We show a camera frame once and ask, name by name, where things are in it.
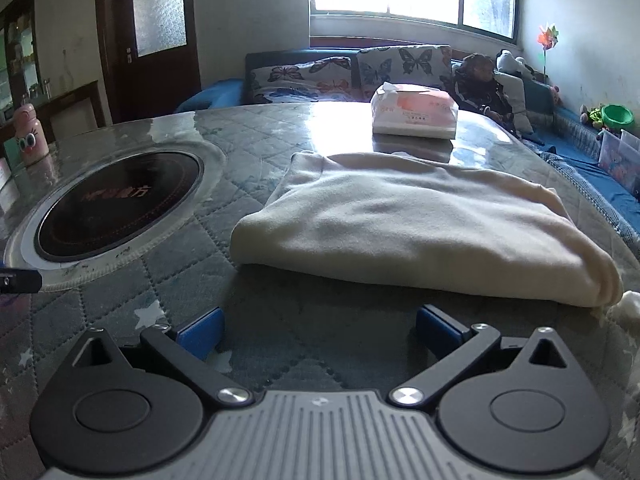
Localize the green plastic bowl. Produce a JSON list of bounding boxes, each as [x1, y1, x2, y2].
[[601, 104, 634, 130]]

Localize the butterfly pattern cushion right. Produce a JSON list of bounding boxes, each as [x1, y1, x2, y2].
[[357, 44, 452, 101]]

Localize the dark wooden door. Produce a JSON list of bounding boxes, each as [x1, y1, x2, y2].
[[96, 0, 201, 122]]

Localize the cream long-sleeve garment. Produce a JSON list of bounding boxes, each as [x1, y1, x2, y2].
[[230, 152, 623, 308]]

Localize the dark brown stuffed toy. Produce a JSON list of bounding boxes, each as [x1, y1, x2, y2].
[[450, 53, 515, 133]]

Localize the white and pink socks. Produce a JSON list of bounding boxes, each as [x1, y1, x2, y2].
[[606, 290, 640, 338]]

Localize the butterfly pattern cushion left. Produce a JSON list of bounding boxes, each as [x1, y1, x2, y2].
[[250, 56, 362, 104]]

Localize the round black induction cooktop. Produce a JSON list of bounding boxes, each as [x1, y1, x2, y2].
[[1, 141, 226, 292]]

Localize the pink cartoon bottle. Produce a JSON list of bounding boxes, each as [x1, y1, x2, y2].
[[13, 103, 50, 166]]

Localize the wooden shelf cabinet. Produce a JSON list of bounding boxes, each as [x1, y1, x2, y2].
[[1, 0, 106, 158]]

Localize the butterfly pattern cushion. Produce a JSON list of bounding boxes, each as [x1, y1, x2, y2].
[[250, 56, 362, 104], [357, 44, 452, 101]]

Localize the clear plastic storage box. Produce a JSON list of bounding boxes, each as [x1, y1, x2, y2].
[[598, 130, 639, 200]]

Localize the blue sofa bench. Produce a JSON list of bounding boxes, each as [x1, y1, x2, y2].
[[178, 49, 639, 238]]

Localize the white plush toy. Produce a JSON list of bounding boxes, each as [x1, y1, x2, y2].
[[496, 49, 535, 80]]

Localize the white pink tissue pack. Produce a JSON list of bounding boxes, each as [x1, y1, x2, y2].
[[370, 82, 459, 140]]

